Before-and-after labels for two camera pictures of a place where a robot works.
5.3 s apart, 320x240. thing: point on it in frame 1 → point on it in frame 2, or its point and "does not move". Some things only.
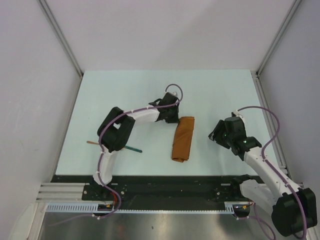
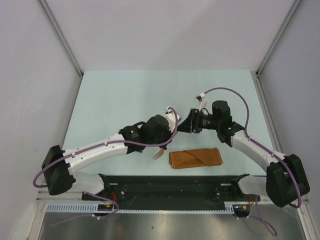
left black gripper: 175,120 → 169,131
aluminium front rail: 60,192 does not move
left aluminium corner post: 60,35 does not move
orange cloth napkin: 182,139 → 195,158
